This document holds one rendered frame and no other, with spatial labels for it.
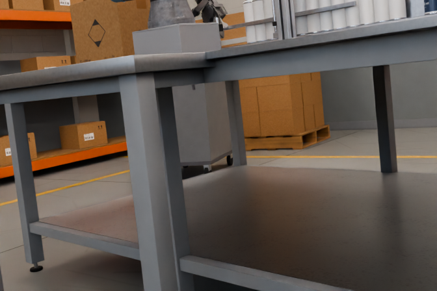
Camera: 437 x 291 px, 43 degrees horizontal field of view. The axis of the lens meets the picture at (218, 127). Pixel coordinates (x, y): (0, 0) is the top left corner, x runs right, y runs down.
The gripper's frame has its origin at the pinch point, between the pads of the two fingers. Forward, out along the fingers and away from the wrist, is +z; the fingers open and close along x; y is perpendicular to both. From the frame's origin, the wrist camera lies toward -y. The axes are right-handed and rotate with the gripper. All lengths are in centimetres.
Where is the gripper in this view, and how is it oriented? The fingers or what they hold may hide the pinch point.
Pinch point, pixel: (220, 35)
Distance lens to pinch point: 233.6
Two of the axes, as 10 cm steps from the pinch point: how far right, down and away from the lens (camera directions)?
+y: 7.0, -1.4, 7.0
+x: -5.6, 5.1, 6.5
